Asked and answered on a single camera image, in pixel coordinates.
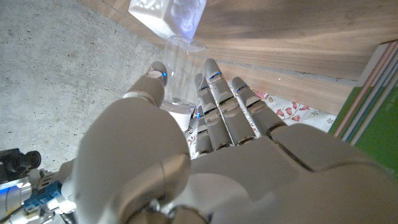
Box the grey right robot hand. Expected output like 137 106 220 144
27 117 199 224

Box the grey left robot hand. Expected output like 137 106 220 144
72 58 398 224

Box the clear white-capped medicine bottle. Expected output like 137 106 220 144
160 34 210 131

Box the green straw box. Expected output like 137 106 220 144
328 39 398 174

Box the white perforated cube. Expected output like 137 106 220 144
127 0 208 40

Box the floral backdrop cloth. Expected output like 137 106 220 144
185 81 338 159

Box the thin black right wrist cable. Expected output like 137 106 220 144
0 205 25 220

